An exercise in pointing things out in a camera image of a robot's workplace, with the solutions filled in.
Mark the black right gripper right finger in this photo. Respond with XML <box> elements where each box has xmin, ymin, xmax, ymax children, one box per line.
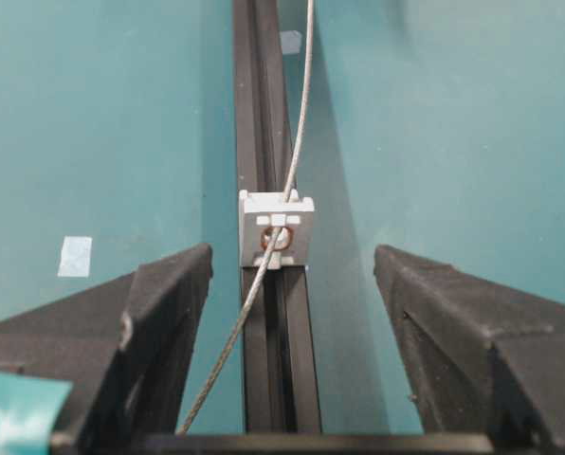
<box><xmin>374</xmin><ymin>245</ymin><xmax>565</xmax><ymax>454</ymax></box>

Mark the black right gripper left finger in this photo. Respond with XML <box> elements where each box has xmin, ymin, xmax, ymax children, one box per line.
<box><xmin>0</xmin><ymin>244</ymin><xmax>212</xmax><ymax>454</ymax></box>

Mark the steel wire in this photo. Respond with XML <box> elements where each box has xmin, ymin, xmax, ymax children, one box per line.
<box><xmin>175</xmin><ymin>0</ymin><xmax>316</xmax><ymax>436</ymax></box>

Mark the grey block with hole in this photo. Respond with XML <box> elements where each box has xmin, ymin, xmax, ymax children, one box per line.
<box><xmin>238</xmin><ymin>190</ymin><xmax>315</xmax><ymax>270</ymax></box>

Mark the light blue tape patch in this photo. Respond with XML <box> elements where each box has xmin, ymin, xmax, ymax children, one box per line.
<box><xmin>57</xmin><ymin>236</ymin><xmax>93</xmax><ymax>278</ymax></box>

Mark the teal tape on gripper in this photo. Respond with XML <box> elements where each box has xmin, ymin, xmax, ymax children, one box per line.
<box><xmin>0</xmin><ymin>373</ymin><xmax>73</xmax><ymax>454</ymax></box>

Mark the blue tape strip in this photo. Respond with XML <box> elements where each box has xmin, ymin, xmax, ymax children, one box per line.
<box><xmin>280</xmin><ymin>30</ymin><xmax>302</xmax><ymax>55</ymax></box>

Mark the black aluminium rail centre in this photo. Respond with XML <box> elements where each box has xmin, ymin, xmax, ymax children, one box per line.
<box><xmin>232</xmin><ymin>1</ymin><xmax>321</xmax><ymax>434</ymax></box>

